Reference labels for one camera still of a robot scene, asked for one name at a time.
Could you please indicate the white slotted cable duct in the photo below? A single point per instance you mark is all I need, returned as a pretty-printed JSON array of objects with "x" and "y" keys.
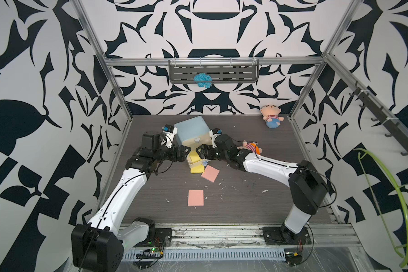
[{"x": 234, "y": 254}]

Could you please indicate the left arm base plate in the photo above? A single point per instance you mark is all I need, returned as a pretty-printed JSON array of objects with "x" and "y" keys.
[{"x": 158, "y": 237}]

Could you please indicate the pale blue drawer box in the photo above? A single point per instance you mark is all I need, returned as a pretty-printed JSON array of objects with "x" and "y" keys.
[{"x": 193, "y": 133}]

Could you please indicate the small black connector box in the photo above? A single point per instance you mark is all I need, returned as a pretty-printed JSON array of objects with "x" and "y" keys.
[{"x": 293, "y": 258}]

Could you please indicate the plush boy doll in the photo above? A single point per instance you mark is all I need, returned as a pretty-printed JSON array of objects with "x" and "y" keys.
[{"x": 270, "y": 114}]

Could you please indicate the yellow sticky note pad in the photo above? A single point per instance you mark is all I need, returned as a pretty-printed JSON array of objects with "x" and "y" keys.
[
  {"x": 197, "y": 169},
  {"x": 193, "y": 157}
]

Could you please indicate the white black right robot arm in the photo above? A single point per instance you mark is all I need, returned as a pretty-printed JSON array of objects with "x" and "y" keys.
[{"x": 307, "y": 187}]

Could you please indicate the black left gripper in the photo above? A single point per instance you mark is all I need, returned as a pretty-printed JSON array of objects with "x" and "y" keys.
[{"x": 182, "y": 155}]

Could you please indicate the small circuit board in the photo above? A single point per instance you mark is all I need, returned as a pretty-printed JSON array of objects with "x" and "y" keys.
[{"x": 150, "y": 254}]

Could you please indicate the pink sticky note pad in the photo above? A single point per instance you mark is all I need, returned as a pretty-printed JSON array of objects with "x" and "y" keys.
[
  {"x": 210, "y": 173},
  {"x": 196, "y": 198}
]

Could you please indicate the black hook rail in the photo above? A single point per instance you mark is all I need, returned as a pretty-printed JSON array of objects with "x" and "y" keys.
[{"x": 383, "y": 116}]

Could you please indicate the plush pig doll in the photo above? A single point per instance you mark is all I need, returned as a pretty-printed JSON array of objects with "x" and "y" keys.
[{"x": 252, "y": 146}]

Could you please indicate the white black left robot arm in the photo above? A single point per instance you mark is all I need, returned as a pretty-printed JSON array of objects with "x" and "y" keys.
[{"x": 99, "y": 245}]

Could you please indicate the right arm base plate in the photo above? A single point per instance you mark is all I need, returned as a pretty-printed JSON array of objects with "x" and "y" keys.
[{"x": 283, "y": 236}]

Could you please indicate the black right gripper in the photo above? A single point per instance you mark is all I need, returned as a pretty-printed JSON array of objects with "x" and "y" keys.
[{"x": 209, "y": 147}]

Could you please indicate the grey wall shelf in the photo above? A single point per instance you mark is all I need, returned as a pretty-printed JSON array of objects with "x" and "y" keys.
[{"x": 221, "y": 70}]

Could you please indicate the teal crumpled object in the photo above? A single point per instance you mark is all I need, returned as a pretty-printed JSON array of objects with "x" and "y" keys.
[{"x": 203, "y": 80}]

